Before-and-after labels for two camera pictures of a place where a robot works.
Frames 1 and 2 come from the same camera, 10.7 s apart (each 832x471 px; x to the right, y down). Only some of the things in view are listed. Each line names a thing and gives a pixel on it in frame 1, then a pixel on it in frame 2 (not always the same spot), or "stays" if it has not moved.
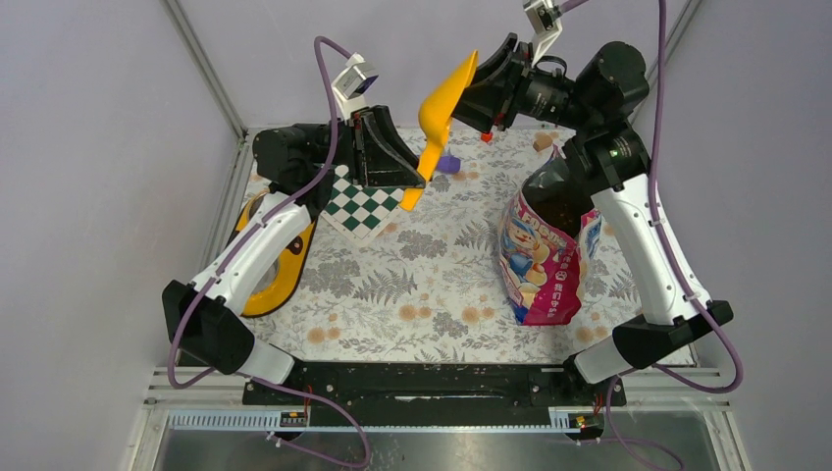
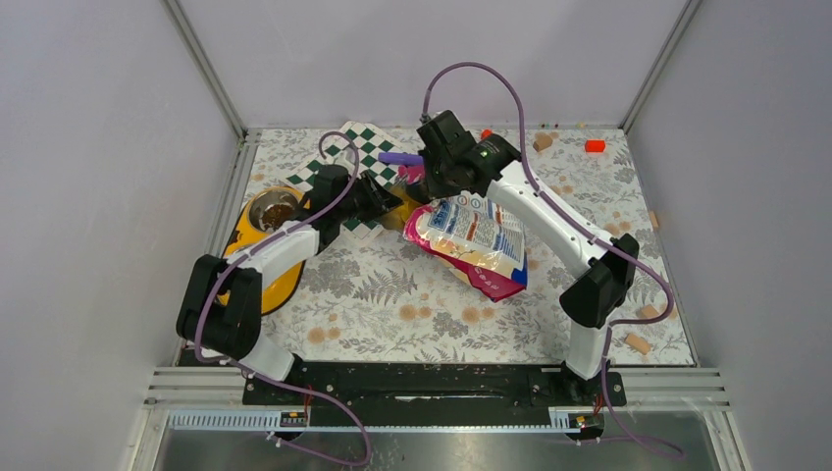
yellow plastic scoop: x=436 y=112 to x=394 y=219
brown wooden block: x=542 y=141 stays
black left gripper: x=386 y=160 to x=379 y=199
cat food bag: x=548 y=235 to x=481 y=242
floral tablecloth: x=430 y=288 stays
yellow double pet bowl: x=287 y=268 stays
